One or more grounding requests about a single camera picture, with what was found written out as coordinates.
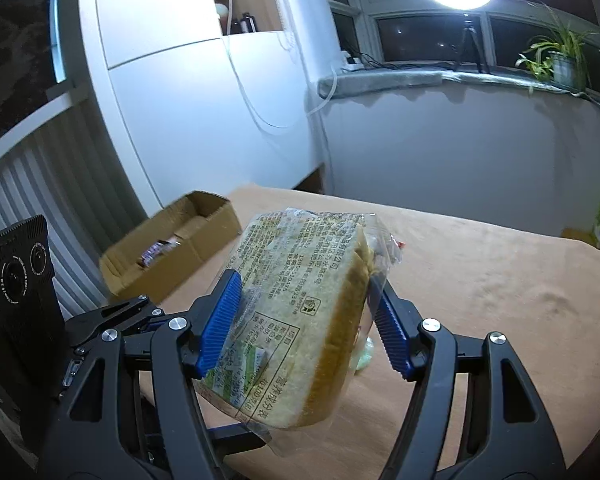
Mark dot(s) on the green jelly cup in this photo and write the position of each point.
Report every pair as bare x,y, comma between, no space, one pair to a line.
367,356

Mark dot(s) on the tan table cloth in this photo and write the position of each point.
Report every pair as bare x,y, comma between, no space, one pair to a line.
480,285

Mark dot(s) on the brown cardboard box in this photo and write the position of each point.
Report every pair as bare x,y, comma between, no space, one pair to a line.
130,280

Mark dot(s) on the dark bottle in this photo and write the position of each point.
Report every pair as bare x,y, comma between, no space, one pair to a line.
247,22

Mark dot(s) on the large brown chocolate bar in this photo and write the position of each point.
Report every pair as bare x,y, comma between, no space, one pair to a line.
156,254

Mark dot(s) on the clear bag of sliced bread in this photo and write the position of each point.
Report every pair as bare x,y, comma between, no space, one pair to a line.
300,310

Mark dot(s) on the window with grey frame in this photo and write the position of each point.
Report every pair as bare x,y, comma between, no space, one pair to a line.
410,35

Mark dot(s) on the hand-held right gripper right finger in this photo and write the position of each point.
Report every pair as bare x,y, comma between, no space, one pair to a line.
395,335

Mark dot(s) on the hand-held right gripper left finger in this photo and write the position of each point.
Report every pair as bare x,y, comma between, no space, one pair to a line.
220,325

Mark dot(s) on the grey window sill cover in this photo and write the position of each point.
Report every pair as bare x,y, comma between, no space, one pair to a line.
380,82

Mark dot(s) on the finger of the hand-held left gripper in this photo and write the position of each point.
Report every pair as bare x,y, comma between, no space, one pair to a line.
125,312
235,437

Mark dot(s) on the white power strip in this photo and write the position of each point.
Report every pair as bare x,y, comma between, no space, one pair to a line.
352,64

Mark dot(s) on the white cabinet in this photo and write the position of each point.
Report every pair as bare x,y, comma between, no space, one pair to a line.
180,110

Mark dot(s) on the black tripod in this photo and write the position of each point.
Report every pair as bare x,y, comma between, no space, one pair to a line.
469,40

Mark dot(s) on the white ribbed panel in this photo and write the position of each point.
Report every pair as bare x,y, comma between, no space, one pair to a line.
55,175

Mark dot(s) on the potted green plant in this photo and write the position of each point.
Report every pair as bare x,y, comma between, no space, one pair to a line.
562,70

